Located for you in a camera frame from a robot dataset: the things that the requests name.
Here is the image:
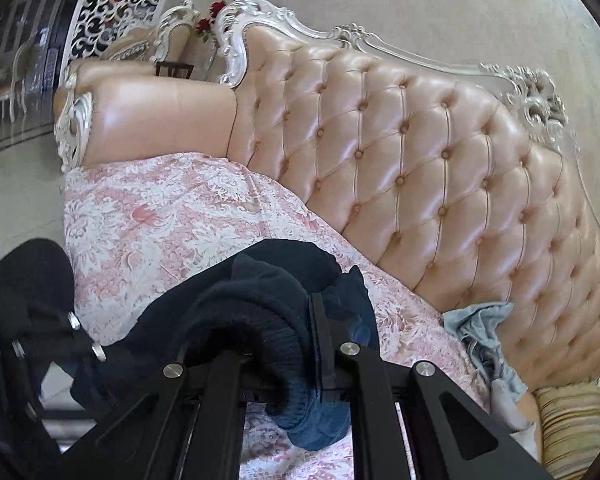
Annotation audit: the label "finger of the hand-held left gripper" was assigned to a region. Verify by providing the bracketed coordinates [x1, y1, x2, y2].
[7, 311, 110, 456]

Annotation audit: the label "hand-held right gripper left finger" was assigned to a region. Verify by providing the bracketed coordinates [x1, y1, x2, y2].
[55, 351, 247, 480]

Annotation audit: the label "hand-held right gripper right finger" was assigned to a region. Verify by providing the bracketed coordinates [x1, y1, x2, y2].
[307, 292, 556, 480]

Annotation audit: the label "navy sweatshirt with yellow letters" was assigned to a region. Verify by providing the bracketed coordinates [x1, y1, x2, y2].
[0, 237, 381, 453]

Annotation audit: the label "pink floral sofa blanket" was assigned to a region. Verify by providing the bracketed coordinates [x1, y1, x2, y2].
[62, 152, 491, 480]

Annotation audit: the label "light blue garment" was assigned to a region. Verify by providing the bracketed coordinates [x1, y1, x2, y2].
[442, 302, 531, 401]

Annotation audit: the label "white dining chairs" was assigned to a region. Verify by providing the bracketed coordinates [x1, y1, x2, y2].
[0, 45, 33, 138]

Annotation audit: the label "grey garment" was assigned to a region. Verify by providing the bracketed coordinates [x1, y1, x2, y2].
[490, 377, 543, 461]

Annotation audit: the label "pink tufted leather sofa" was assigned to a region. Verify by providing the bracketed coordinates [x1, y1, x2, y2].
[52, 0, 600, 396]

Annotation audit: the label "dark glass cabinet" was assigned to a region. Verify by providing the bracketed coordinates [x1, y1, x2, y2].
[0, 0, 88, 91]

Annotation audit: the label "striped gold cushion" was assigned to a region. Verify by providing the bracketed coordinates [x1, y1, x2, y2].
[535, 385, 600, 480]

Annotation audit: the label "black side table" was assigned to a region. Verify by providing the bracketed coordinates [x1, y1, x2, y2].
[155, 62, 196, 81]

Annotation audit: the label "pink carved armchair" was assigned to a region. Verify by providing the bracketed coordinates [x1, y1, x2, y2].
[102, 0, 201, 78]

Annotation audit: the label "white lattice screen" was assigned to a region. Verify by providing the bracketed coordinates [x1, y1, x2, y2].
[67, 0, 181, 63]

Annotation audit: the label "red flowers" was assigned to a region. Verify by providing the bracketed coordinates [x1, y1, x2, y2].
[195, 0, 251, 43]

